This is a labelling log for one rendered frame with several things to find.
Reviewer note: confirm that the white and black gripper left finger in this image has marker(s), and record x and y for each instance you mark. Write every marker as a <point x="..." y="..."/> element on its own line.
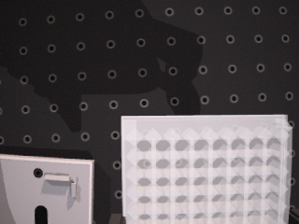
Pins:
<point x="117" y="219"/>

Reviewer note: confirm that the clear well plate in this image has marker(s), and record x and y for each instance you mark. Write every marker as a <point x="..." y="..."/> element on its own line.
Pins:
<point x="253" y="156"/>

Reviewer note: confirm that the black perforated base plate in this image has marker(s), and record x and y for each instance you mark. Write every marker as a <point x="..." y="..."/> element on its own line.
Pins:
<point x="69" y="69"/>

